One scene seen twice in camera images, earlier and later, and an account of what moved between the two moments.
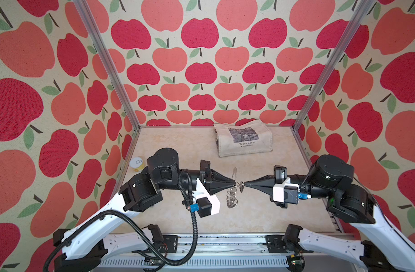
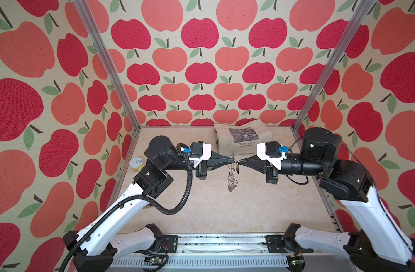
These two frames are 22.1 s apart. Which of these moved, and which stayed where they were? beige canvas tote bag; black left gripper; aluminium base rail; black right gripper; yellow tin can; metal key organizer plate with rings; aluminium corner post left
Moved: metal key organizer plate with rings; black right gripper; black left gripper
Stayed: beige canvas tote bag; yellow tin can; aluminium corner post left; aluminium base rail
